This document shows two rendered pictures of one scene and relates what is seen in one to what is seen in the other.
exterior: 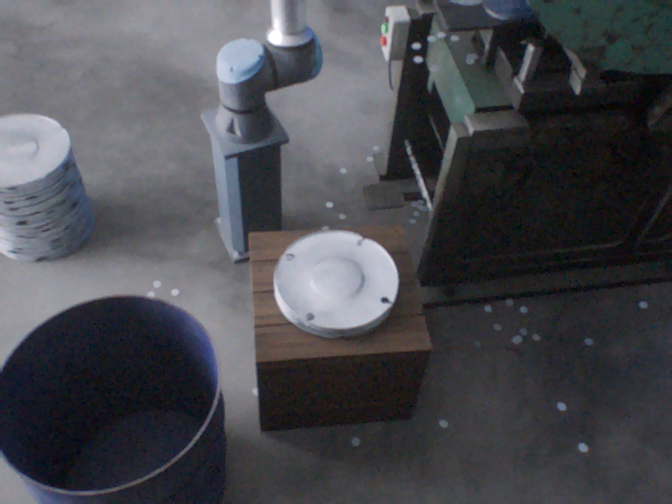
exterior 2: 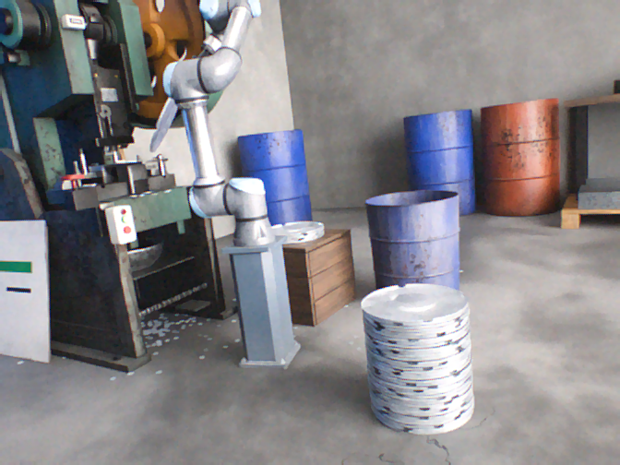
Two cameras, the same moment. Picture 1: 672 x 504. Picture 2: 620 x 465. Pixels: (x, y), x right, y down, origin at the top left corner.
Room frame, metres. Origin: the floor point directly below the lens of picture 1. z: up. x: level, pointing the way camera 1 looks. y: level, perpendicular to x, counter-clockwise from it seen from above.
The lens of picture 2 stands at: (2.50, 1.62, 0.79)
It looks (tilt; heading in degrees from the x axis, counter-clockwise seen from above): 11 degrees down; 226
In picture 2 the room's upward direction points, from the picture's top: 7 degrees counter-clockwise
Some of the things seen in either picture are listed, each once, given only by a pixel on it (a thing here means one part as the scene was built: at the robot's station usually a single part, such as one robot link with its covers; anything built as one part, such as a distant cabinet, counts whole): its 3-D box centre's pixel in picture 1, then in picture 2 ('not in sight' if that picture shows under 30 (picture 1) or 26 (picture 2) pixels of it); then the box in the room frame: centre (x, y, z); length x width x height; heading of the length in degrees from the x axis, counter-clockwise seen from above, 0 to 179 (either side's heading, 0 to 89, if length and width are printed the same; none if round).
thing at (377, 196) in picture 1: (455, 193); (156, 305); (1.57, -0.37, 0.14); 0.59 x 0.10 x 0.05; 103
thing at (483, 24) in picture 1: (484, 30); (138, 176); (1.56, -0.33, 0.72); 0.25 x 0.14 x 0.14; 103
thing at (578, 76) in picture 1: (583, 52); (141, 165); (1.44, -0.54, 0.76); 0.17 x 0.06 x 0.10; 13
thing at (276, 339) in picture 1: (331, 327); (298, 272); (1.01, -0.01, 0.18); 0.40 x 0.38 x 0.35; 100
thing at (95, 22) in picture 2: not in sight; (87, 47); (1.60, -0.50, 1.27); 0.21 x 0.12 x 0.34; 103
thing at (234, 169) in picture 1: (248, 184); (263, 300); (1.46, 0.26, 0.23); 0.19 x 0.19 x 0.45; 28
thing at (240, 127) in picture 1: (243, 110); (253, 228); (1.46, 0.26, 0.50); 0.15 x 0.15 x 0.10
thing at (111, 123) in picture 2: not in sight; (103, 102); (1.59, -0.46, 1.04); 0.17 x 0.15 x 0.30; 103
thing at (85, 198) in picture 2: not in sight; (84, 213); (1.85, -0.21, 0.62); 0.10 x 0.06 x 0.20; 13
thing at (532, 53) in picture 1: (530, 60); (161, 164); (1.40, -0.42, 0.75); 0.03 x 0.03 x 0.10; 13
